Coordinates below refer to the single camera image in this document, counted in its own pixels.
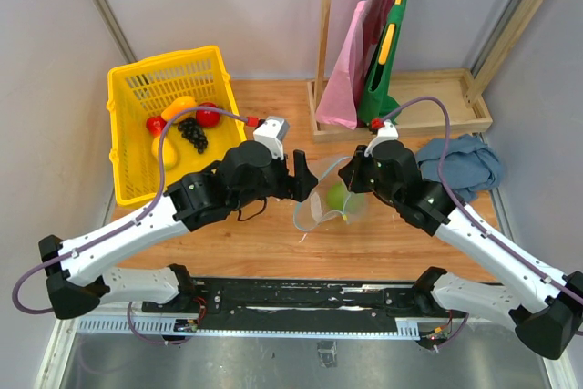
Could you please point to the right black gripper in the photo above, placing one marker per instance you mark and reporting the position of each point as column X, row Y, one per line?
column 352, row 172

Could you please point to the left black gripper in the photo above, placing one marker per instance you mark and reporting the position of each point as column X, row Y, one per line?
column 294, row 186

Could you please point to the clear zip top bag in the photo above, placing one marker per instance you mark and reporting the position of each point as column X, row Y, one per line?
column 314, row 211

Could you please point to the green cabbage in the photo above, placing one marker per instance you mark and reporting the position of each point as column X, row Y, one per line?
column 338, row 197

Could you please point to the yellow plastic basket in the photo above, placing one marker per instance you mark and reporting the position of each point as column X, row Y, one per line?
column 141, row 90

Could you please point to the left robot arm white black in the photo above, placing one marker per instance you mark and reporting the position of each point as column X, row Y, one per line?
column 83, row 273

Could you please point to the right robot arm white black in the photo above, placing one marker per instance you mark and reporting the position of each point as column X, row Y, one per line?
column 540, row 303

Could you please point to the green hanging bag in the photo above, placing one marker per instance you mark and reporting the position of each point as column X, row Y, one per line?
column 376, row 101

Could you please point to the pink hanging bag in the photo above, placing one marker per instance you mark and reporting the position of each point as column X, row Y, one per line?
column 338, row 105

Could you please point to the dark red hanging bag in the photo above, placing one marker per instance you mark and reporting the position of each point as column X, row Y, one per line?
column 374, row 18

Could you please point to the wooden rack tray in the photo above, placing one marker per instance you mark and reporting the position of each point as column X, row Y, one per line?
column 460, row 89

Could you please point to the blue crumpled cloth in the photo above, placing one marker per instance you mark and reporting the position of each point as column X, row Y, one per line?
column 470, row 165

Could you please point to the red pomegranate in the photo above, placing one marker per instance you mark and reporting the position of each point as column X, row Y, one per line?
column 207, row 117

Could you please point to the black grape bunch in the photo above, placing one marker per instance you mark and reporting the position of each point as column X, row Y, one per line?
column 192, row 131

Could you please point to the orange yellow mango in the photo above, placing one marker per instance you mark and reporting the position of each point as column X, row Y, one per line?
column 178, row 105

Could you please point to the red apple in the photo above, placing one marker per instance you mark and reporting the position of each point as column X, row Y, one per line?
column 155, row 125

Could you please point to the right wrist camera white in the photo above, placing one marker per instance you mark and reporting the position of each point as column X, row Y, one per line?
column 387, row 132

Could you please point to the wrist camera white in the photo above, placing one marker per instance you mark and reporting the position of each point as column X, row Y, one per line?
column 271, row 134
column 387, row 132

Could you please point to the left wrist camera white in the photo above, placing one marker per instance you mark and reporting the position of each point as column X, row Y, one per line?
column 271, row 134

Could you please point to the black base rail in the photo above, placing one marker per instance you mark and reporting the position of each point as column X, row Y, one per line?
column 278, row 307

